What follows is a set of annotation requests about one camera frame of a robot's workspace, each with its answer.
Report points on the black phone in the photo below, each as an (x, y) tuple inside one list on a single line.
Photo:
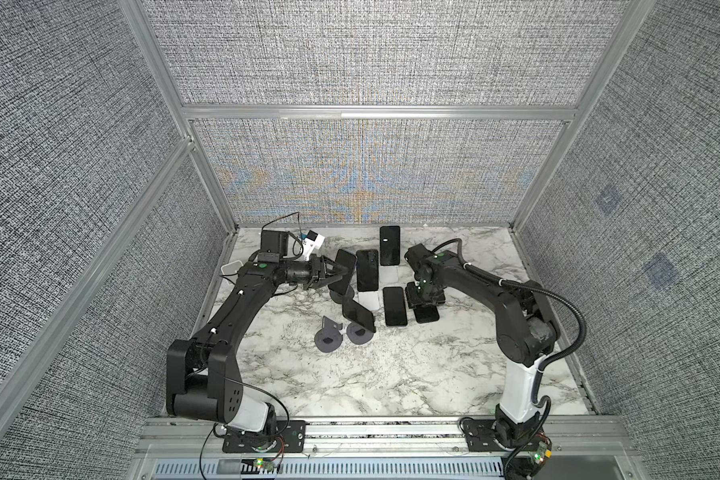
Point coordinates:
[(389, 247), (426, 314), (367, 270), (395, 312), (358, 314), (347, 262)]

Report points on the grey round stand right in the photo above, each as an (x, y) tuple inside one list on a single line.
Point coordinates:
[(359, 335)]

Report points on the white stand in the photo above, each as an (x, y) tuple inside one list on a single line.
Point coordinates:
[(369, 300), (231, 269), (389, 276)]

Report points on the aluminium front rail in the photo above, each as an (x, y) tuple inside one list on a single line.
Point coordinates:
[(402, 447)]

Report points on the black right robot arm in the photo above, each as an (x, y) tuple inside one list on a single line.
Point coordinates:
[(525, 337)]

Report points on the white stand far left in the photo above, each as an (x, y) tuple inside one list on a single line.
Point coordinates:
[(231, 269)]

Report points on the dark round stand centre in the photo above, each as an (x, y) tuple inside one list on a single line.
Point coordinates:
[(341, 298)]

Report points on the grey round stand left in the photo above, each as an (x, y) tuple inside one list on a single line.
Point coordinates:
[(330, 336)]

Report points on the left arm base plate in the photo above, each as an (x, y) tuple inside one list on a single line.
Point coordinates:
[(289, 437)]

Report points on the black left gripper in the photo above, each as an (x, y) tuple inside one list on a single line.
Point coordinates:
[(318, 270)]

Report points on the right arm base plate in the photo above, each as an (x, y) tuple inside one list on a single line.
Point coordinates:
[(479, 434)]

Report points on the grey round stand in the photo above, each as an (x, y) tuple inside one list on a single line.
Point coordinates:
[(359, 335), (330, 336)]

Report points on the black phone back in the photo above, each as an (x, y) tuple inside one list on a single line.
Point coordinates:
[(389, 247)]

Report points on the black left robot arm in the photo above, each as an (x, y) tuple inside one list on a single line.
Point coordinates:
[(203, 380)]

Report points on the white stand centre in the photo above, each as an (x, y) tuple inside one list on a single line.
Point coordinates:
[(369, 300)]

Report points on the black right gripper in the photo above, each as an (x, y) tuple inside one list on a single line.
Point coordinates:
[(413, 300)]

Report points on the white stand back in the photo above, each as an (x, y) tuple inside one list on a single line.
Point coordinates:
[(389, 276)]

